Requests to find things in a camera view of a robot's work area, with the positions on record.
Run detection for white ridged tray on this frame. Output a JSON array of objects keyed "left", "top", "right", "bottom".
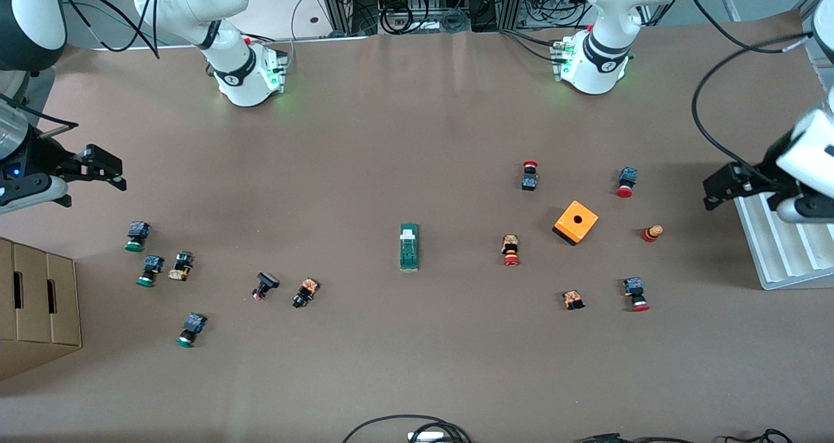
[{"left": 735, "top": 192, "right": 834, "bottom": 291}]

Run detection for green pushbutton blue contact block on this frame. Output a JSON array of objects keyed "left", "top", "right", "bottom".
[
  {"left": 124, "top": 221, "right": 151, "bottom": 253},
  {"left": 175, "top": 313, "right": 208, "bottom": 349},
  {"left": 136, "top": 255, "right": 165, "bottom": 289}
]

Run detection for black flat-head switch red terminals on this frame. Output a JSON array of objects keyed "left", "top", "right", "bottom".
[{"left": 252, "top": 272, "right": 281, "bottom": 302}]

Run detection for black selector orange contact block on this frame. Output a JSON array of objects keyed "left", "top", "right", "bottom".
[{"left": 292, "top": 277, "right": 321, "bottom": 309}]

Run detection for black looped cable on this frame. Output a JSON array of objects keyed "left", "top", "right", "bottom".
[{"left": 341, "top": 414, "right": 473, "bottom": 443}]

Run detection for black thick cable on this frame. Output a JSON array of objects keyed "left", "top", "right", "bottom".
[{"left": 577, "top": 433, "right": 701, "bottom": 443}]

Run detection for aluminium frame rack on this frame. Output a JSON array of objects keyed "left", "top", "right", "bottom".
[{"left": 318, "top": 0, "right": 532, "bottom": 35}]

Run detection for brown cardboard box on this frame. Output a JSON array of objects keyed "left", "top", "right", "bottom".
[{"left": 0, "top": 236, "right": 83, "bottom": 382}]

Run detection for orange button enclosure box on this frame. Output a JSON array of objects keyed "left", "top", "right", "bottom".
[{"left": 552, "top": 200, "right": 599, "bottom": 247}]

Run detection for green load switch white handle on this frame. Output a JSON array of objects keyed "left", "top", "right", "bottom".
[{"left": 399, "top": 223, "right": 420, "bottom": 273}]

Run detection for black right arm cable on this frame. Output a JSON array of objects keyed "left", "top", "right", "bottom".
[{"left": 62, "top": 0, "right": 167, "bottom": 61}]

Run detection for black button orange contact block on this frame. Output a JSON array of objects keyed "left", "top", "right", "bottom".
[{"left": 167, "top": 250, "right": 195, "bottom": 282}]

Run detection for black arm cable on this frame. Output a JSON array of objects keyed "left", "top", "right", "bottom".
[
  {"left": 687, "top": 0, "right": 816, "bottom": 170},
  {"left": 62, "top": 0, "right": 167, "bottom": 61}
]

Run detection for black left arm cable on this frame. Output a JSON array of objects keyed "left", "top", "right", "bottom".
[{"left": 687, "top": 0, "right": 816, "bottom": 170}]

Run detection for black thin tangled cable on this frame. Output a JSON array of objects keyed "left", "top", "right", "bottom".
[{"left": 717, "top": 428, "right": 796, "bottom": 443}]

